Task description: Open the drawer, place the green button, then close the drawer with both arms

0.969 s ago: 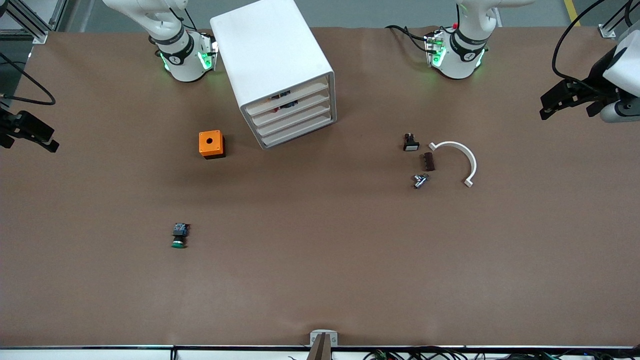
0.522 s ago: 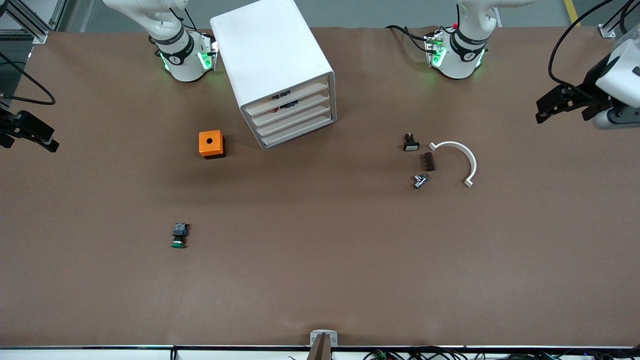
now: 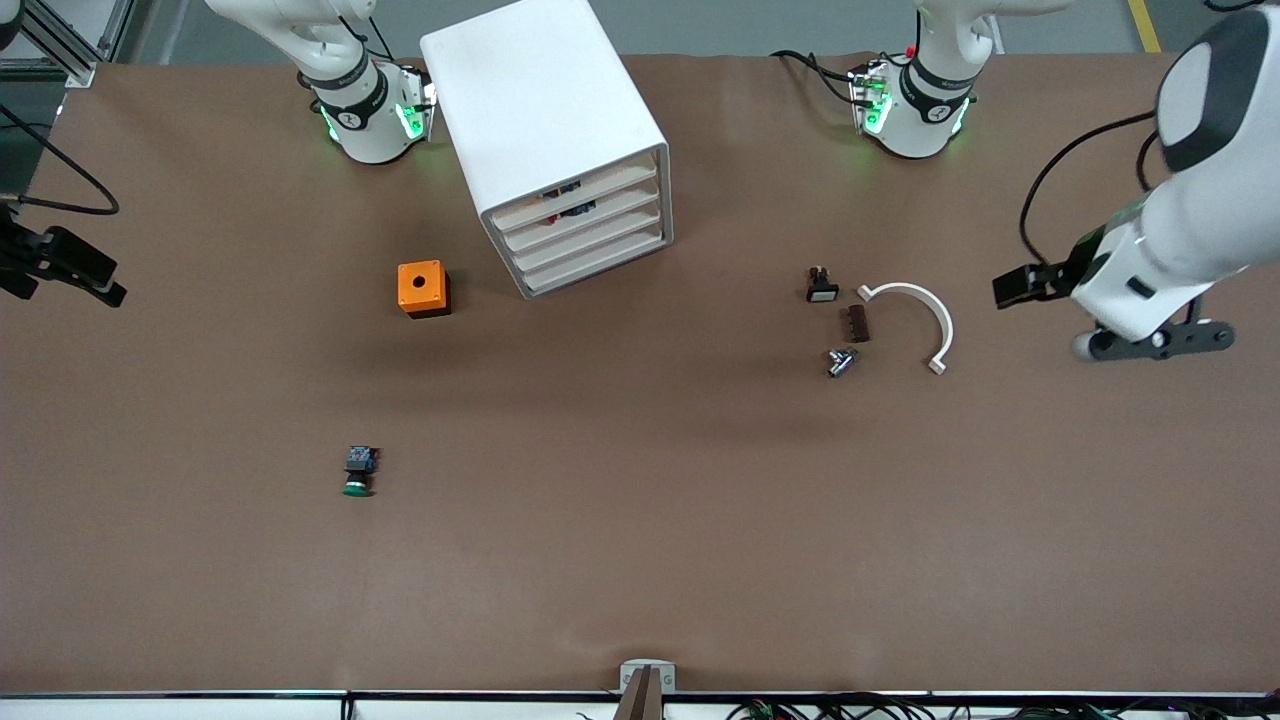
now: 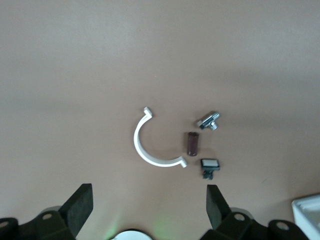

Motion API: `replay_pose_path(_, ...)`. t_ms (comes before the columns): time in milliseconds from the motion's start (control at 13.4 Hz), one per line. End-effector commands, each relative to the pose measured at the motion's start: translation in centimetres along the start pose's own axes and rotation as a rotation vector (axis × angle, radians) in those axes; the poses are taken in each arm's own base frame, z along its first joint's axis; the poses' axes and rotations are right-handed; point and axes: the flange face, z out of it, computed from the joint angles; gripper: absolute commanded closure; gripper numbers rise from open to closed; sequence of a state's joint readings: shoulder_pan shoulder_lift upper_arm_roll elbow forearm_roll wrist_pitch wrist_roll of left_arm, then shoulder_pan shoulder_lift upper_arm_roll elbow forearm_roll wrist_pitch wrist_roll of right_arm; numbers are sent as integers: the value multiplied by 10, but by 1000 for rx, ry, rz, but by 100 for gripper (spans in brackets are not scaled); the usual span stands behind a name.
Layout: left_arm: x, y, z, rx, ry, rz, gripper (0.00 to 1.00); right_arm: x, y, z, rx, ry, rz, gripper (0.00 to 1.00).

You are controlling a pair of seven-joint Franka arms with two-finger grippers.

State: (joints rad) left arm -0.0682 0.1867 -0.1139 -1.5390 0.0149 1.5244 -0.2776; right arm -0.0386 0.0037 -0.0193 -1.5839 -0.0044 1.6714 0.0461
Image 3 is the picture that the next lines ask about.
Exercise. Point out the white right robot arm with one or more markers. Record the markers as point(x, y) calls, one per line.
point(360, 120)

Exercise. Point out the small dark electrical component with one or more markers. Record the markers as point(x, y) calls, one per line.
point(560, 191)
point(578, 210)

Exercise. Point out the black switch white face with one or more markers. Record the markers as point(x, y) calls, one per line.
point(822, 290)

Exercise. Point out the green push button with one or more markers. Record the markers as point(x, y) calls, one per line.
point(358, 465)

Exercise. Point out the silver key switch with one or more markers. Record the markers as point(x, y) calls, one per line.
point(840, 361)

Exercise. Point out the aluminium frame profile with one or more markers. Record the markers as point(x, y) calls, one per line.
point(70, 45)

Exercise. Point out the orange button box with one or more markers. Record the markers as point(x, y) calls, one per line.
point(420, 285)

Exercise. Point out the brown terminal block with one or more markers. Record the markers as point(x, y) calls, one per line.
point(857, 323)

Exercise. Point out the white plastic drawer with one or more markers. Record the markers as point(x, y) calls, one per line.
point(630, 183)
point(630, 248)
point(630, 227)
point(630, 205)

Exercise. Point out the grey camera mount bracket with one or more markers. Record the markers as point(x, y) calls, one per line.
point(647, 678)

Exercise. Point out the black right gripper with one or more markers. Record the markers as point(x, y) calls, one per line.
point(20, 262)

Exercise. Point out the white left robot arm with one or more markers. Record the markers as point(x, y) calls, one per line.
point(1200, 220)

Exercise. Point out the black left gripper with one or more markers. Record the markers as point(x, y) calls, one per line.
point(1062, 273)

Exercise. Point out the white drawer cabinet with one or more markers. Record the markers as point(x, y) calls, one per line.
point(540, 100)

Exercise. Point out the white curved bracket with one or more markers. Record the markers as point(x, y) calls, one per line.
point(940, 315)

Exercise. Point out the clear base connector box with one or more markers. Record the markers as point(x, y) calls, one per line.
point(872, 100)
point(415, 110)

